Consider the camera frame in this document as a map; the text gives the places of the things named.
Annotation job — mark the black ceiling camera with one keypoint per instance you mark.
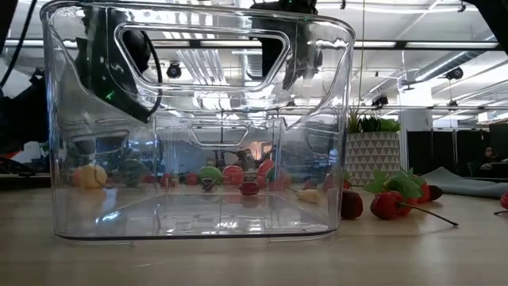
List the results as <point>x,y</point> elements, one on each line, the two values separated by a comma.
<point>174,70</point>
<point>454,73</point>
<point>380,100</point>

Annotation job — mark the black room divider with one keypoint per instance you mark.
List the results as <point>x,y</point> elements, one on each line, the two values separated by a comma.
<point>440,153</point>

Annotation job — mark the yellow toy pineapple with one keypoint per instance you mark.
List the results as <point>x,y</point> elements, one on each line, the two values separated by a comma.
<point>94,176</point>

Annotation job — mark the succulent in white patterned pot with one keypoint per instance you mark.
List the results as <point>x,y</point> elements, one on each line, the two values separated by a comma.
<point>373,159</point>

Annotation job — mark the black ceiling rail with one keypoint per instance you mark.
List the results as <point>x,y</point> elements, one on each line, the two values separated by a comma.
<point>401,45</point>

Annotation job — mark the green toy watermelon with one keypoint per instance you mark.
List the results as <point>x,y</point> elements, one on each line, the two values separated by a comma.
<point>132,171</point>

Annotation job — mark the black monitor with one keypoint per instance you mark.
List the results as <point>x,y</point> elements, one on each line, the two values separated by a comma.
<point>499,139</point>

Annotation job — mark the clear plastic container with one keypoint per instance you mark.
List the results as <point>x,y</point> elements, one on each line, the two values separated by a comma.
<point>198,222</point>

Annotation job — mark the grey foam mat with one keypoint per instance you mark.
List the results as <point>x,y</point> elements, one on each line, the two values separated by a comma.
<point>460,184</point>

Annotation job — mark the silver ventilation duct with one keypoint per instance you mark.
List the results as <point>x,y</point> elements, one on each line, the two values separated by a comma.
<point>436,67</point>

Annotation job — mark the yellow toy banana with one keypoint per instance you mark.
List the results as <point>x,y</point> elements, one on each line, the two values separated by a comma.
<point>309,195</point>

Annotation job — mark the red toy strawberry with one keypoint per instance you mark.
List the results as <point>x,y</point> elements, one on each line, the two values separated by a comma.
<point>346,184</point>
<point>424,191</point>
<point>166,179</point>
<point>148,178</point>
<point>279,179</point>
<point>191,178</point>
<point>401,184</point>

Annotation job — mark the person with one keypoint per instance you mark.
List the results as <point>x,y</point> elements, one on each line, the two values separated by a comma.
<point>490,154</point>

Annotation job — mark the white column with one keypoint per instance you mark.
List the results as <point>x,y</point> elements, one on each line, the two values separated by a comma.
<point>414,119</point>

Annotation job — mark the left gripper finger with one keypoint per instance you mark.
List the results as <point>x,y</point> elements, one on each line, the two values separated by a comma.
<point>141,109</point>

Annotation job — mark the green toy mango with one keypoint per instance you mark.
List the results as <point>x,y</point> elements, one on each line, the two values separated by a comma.
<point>210,173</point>

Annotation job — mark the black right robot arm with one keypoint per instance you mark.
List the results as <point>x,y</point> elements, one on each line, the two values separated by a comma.
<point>496,20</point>

